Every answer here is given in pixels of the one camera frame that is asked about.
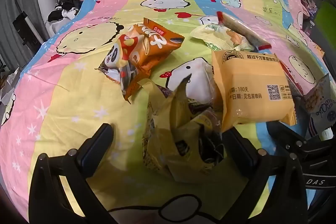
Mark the white blue popcorn packet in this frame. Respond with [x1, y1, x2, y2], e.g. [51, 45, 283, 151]
[299, 73, 336, 141]

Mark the striped cartoon print bed sheet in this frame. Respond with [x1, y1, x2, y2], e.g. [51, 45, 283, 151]
[0, 0, 331, 224]

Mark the yellow plastic snack bag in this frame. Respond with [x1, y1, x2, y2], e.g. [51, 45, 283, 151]
[140, 77, 227, 184]

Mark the pale green snack packet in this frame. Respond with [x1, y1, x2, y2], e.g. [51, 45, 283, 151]
[189, 22, 254, 52]

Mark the black flat object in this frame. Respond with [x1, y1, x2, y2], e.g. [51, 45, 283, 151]
[12, 11, 44, 46]

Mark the black and white clothes pile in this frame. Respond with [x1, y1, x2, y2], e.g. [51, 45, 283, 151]
[45, 0, 88, 33]

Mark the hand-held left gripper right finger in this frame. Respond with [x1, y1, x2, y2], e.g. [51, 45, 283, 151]
[222, 126, 308, 224]

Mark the red snack packet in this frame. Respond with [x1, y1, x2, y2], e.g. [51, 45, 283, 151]
[279, 60, 305, 98]

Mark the yellow-orange snack packet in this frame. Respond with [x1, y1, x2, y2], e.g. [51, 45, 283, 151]
[211, 49, 298, 133]

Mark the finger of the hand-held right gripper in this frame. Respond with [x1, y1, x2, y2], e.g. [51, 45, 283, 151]
[266, 120, 336, 161]

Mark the orange panda print snack packet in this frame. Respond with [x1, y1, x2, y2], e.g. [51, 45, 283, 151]
[98, 34, 151, 104]

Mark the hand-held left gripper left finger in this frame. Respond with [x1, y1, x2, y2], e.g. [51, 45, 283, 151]
[28, 123, 117, 224]

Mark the long packet with red ends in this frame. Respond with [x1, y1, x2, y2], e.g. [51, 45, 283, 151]
[216, 11, 272, 51]

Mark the pile of papers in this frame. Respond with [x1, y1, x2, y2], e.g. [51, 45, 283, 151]
[0, 67, 21, 109]

